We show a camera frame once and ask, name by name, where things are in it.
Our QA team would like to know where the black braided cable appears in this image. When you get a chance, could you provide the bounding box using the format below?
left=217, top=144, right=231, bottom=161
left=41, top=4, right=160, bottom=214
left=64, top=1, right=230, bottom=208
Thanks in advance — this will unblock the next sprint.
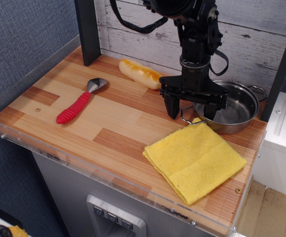
left=109, top=0, right=169, bottom=34

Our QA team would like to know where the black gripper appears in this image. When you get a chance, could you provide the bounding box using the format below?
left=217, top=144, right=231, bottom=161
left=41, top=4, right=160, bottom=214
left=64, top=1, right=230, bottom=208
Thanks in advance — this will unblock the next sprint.
left=160, top=59, right=229, bottom=120

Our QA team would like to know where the silver metal pan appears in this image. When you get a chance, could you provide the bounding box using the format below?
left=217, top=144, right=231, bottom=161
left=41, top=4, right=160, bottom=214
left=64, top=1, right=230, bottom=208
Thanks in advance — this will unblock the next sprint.
left=181, top=80, right=267, bottom=134

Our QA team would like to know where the dark left shelf post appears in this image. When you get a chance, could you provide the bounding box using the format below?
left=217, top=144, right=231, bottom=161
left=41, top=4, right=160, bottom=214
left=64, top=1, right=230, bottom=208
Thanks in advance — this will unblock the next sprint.
left=74, top=0, right=101, bottom=66

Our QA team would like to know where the dark right shelf post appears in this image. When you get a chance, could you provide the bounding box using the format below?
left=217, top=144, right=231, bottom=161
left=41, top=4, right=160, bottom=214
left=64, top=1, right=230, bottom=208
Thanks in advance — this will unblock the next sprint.
left=260, top=48, right=286, bottom=122

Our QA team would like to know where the grey toy cabinet front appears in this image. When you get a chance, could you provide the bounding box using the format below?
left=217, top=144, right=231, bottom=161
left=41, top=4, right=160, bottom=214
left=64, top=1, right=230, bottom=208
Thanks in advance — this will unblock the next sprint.
left=33, top=153, right=210, bottom=237

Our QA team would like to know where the toy bread roll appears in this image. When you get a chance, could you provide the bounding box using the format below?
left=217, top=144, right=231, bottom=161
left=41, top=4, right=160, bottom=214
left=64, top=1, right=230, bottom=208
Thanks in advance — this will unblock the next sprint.
left=119, top=59, right=162, bottom=90

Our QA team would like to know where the clear acrylic table guard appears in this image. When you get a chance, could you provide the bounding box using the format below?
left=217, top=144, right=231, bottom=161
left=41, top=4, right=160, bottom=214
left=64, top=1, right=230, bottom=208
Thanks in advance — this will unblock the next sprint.
left=0, top=39, right=266, bottom=237

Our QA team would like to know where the white ribbed box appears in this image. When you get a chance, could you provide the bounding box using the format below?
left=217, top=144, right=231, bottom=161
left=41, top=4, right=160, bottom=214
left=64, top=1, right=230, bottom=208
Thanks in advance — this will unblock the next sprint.
left=252, top=92, right=286, bottom=195

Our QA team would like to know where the red handled metal spoon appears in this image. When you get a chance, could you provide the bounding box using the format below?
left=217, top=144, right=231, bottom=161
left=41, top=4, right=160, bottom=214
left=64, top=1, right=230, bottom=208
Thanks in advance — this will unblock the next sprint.
left=56, top=78, right=108, bottom=124

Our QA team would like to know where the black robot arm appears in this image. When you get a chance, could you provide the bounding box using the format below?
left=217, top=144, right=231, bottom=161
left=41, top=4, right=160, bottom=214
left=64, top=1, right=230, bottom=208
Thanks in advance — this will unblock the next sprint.
left=143, top=0, right=229, bottom=119

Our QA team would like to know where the silver button panel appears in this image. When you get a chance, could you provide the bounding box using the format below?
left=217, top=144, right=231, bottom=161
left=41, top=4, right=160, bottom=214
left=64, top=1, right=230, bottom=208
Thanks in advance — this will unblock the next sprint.
left=86, top=195, right=147, bottom=237

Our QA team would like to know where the yellow cloth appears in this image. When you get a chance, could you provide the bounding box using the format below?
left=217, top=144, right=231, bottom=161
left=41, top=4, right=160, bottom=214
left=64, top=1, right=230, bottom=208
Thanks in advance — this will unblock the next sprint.
left=142, top=118, right=247, bottom=205

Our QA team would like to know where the dark shelf post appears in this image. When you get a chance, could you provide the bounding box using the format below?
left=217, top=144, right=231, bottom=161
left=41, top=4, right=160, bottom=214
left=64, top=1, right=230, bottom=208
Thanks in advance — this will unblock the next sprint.
left=260, top=48, right=286, bottom=122
left=74, top=0, right=101, bottom=66

